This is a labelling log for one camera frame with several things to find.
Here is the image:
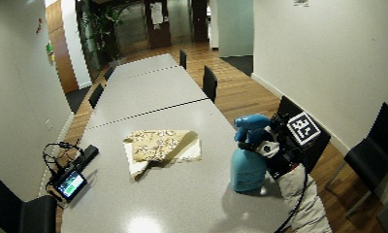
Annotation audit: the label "black bar camera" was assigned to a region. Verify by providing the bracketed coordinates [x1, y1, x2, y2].
[69, 144, 101, 173]

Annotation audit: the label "dark floor mat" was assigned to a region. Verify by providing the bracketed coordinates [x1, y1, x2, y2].
[218, 54, 254, 78]
[64, 84, 93, 115]

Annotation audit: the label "white marker cube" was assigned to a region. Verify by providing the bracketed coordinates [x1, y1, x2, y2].
[285, 111, 324, 147]

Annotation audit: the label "black glove cable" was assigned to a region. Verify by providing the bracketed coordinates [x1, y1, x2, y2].
[274, 164, 312, 233]

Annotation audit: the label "small monitor with lit screen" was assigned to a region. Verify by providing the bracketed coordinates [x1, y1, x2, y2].
[51, 169, 91, 204]

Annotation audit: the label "white paper on door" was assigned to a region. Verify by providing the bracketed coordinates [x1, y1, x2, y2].
[149, 2, 165, 30]

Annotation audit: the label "green potted plant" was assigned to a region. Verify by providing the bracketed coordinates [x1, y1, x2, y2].
[76, 4, 130, 66]

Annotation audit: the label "blue spray bottle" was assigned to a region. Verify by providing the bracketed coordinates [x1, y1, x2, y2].
[229, 113, 273, 194]

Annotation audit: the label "black looped cables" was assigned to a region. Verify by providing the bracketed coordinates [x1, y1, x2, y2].
[41, 141, 85, 186]

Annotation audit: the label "beige patterned cloth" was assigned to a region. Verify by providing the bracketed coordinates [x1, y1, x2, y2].
[121, 129, 202, 182]

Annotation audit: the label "green yellow wall sticker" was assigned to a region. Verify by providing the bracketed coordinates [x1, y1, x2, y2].
[44, 42, 56, 66]

